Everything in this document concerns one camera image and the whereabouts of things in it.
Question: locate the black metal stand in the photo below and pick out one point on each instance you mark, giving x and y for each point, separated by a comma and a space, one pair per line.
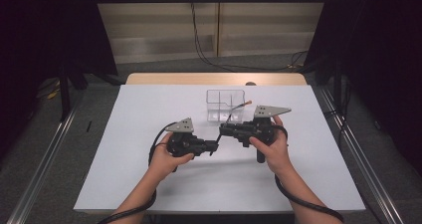
337, 84
64, 94

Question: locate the orange black brush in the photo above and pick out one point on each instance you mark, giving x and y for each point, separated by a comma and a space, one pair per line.
240, 106

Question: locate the person's right hand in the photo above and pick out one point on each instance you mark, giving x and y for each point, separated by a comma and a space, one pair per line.
275, 154

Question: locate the wooden table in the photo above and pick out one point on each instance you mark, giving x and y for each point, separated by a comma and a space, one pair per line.
185, 79

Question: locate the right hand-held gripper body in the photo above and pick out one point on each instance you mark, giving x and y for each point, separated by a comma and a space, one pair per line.
262, 127

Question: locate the white table board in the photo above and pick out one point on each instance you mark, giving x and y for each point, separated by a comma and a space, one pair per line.
199, 190

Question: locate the aluminium floor rail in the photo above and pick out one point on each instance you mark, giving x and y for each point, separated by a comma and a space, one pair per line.
43, 164
371, 174

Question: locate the dark curtain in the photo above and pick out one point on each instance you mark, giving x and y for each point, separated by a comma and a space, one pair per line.
40, 35
381, 51

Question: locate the small black floor item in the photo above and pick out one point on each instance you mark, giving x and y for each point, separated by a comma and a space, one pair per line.
89, 126

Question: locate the clear plastic organizer box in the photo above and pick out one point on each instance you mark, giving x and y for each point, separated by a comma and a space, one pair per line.
219, 104

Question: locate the person's left hand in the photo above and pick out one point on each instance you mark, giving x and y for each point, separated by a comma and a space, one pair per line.
166, 161

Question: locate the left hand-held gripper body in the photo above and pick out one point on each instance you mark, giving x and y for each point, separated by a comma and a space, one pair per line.
182, 141

